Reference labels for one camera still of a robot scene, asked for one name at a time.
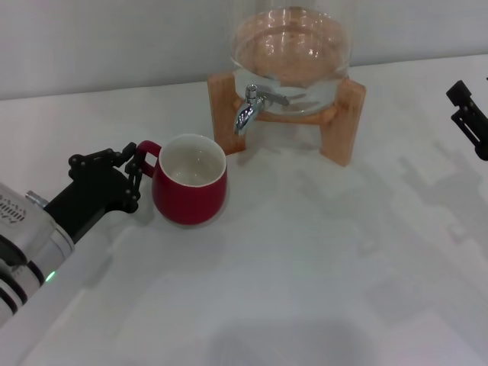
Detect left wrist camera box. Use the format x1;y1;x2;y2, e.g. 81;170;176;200
0;181;28;226

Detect chrome faucet tap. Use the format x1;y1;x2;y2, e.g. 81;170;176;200
233;83;291;135

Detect clear glass dispenser jar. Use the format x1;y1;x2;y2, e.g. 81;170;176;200
230;0;354;115

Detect red cup white inside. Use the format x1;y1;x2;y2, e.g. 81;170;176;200
136;133;229;226

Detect silver cable plug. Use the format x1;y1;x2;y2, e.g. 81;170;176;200
25;191;49;209

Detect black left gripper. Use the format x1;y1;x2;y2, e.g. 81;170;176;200
42;142;145;245

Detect wooden dispenser stand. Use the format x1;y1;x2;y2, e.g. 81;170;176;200
207;71;367;169

